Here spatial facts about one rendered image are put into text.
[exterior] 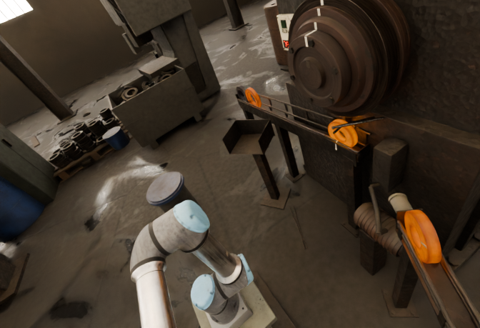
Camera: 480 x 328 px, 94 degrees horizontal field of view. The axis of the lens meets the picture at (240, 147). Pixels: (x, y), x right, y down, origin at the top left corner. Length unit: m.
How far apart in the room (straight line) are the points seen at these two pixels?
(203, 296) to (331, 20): 1.09
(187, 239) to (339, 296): 1.05
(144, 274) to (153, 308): 0.09
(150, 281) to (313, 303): 1.05
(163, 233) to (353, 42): 0.80
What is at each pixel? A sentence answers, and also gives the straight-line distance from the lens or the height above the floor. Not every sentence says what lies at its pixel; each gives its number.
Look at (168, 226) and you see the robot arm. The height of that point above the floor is 1.02.
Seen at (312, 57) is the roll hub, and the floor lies 1.18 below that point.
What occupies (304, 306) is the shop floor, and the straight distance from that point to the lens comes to 1.57.
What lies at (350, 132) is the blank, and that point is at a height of 0.78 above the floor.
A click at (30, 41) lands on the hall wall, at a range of 10.94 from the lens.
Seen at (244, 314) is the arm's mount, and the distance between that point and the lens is 1.25.
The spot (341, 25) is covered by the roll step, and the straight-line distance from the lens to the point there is 0.85.
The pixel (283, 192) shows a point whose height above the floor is 0.01.
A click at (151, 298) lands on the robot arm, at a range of 0.71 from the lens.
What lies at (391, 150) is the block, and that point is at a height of 0.80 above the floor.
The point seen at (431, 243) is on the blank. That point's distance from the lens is 0.87.
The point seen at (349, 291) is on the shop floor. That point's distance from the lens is 1.58.
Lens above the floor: 1.51
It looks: 37 degrees down
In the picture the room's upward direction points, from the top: 25 degrees counter-clockwise
